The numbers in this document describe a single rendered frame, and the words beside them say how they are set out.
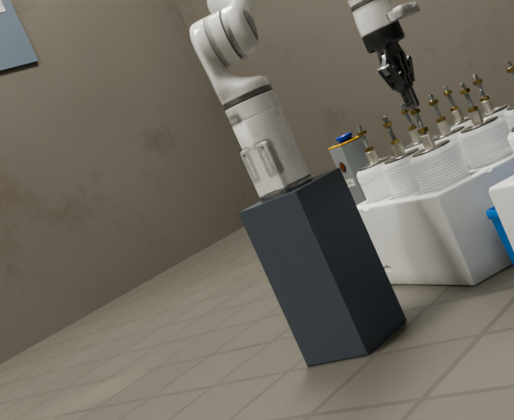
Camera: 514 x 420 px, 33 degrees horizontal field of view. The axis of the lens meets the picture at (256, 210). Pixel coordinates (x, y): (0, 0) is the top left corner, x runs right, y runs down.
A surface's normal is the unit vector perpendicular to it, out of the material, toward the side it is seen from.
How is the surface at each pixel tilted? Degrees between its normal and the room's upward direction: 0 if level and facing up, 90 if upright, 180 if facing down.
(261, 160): 90
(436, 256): 90
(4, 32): 90
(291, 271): 90
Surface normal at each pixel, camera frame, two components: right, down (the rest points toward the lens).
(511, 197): -0.84, 0.40
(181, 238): 0.70, -0.26
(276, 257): -0.59, 0.33
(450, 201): 0.32, -0.07
